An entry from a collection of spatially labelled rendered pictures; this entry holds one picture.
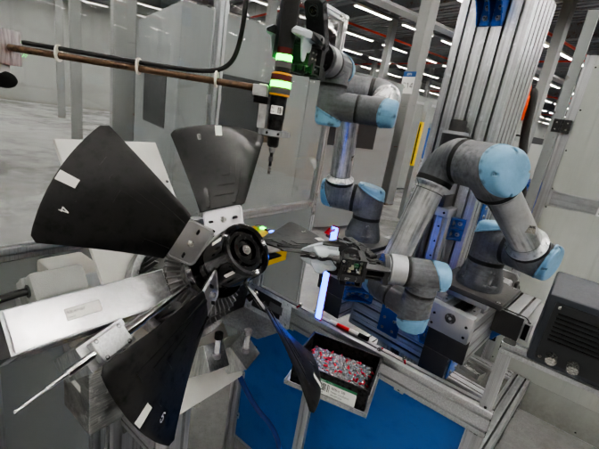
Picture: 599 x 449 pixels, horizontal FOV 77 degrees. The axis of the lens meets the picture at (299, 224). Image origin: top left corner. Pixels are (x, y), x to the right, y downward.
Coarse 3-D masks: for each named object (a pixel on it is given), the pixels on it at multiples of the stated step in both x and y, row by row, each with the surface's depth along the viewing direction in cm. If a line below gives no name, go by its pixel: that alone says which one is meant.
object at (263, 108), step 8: (256, 88) 77; (264, 88) 77; (256, 96) 77; (264, 96) 77; (264, 104) 78; (264, 112) 78; (264, 120) 79; (264, 128) 79; (280, 136) 78; (288, 136) 80
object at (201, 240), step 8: (192, 224) 74; (200, 224) 75; (184, 232) 74; (192, 232) 75; (200, 232) 76; (208, 232) 76; (176, 240) 74; (184, 240) 75; (192, 240) 76; (200, 240) 76; (208, 240) 77; (176, 248) 75; (184, 248) 76; (192, 248) 76; (200, 248) 77; (168, 256) 75; (176, 256) 76; (192, 256) 77; (192, 264) 78
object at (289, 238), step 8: (288, 224) 110; (296, 224) 112; (272, 232) 103; (280, 232) 104; (288, 232) 105; (296, 232) 106; (272, 240) 95; (280, 240) 96; (288, 240) 97; (296, 240) 98; (304, 240) 101; (312, 240) 104; (280, 248) 89; (288, 248) 90; (296, 248) 93; (328, 256) 97; (336, 256) 101
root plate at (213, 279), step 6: (216, 270) 74; (210, 276) 72; (216, 276) 75; (210, 282) 72; (216, 282) 76; (204, 288) 70; (210, 288) 73; (216, 288) 77; (216, 294) 78; (210, 300) 75; (210, 306) 77
